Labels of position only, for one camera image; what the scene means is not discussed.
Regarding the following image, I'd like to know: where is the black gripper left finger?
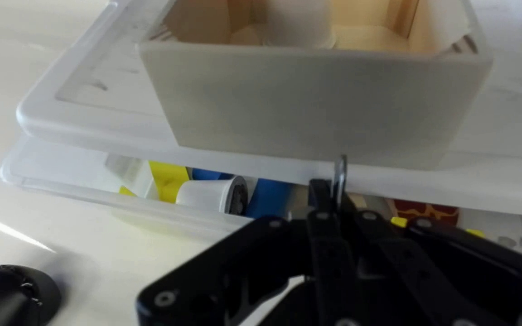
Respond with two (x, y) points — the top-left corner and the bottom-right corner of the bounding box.
(135, 175), (342, 326)

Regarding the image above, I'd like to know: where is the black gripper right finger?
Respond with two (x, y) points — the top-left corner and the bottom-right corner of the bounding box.
(335, 190), (522, 326)

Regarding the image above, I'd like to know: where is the small wooden box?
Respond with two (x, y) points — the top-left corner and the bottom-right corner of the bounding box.
(137, 0), (496, 172)

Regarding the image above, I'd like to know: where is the clear plastic storage bin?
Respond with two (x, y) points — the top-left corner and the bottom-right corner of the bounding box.
(0, 0), (522, 244)

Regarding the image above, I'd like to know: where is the small black cylinder object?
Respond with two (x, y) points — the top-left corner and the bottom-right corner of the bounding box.
(0, 262), (63, 326)

